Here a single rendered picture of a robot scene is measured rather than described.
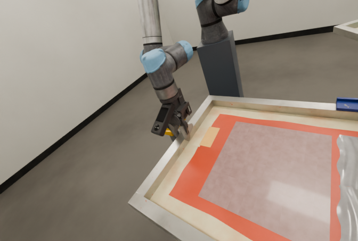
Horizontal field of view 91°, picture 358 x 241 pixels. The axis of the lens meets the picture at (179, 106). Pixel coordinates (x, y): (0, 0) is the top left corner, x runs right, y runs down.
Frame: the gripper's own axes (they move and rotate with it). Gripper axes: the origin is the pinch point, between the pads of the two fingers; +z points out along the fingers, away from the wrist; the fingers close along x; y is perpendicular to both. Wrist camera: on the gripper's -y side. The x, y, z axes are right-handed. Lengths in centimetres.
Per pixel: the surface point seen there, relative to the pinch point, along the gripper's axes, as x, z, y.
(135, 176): 109, 103, 8
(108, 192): 126, 104, -19
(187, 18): 235, 20, 381
